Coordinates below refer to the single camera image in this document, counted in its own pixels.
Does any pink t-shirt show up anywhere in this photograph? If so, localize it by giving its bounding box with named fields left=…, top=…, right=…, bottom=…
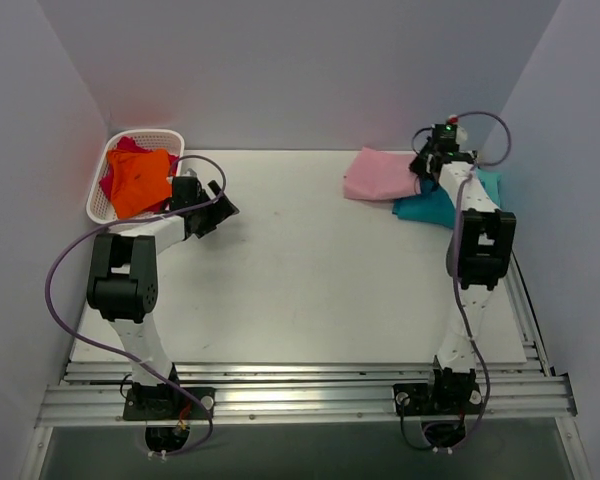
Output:
left=342, top=147, right=420, bottom=202

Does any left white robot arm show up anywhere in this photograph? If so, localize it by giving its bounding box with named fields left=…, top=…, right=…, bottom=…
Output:
left=87, top=176, right=239, bottom=419

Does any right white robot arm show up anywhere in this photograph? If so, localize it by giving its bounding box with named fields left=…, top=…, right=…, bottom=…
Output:
left=410, top=117, right=516, bottom=413

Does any folded teal t-shirt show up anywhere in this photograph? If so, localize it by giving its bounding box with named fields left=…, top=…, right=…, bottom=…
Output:
left=392, top=180, right=455, bottom=229

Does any folded light green t-shirt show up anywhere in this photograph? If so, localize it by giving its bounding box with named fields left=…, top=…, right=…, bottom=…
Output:
left=477, top=169, right=501, bottom=207

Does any orange t-shirt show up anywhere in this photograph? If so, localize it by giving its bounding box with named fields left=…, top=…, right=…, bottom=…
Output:
left=105, top=149, right=177, bottom=221

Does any white perforated plastic basket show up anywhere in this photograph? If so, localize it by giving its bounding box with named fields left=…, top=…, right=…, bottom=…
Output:
left=86, top=129, right=185, bottom=224

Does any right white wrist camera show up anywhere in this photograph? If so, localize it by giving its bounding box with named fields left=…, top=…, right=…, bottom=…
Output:
left=446, top=115, right=468, bottom=148

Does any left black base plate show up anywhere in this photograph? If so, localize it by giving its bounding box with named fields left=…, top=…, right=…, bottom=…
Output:
left=122, top=385, right=216, bottom=421

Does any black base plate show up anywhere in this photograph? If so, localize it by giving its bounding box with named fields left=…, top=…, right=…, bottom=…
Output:
left=392, top=383, right=483, bottom=416
left=122, top=385, right=216, bottom=421

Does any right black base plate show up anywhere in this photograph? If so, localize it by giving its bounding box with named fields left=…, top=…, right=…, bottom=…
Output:
left=392, top=383, right=483, bottom=416

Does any aluminium rail frame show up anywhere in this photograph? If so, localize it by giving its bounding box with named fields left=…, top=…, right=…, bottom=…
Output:
left=33, top=219, right=591, bottom=480

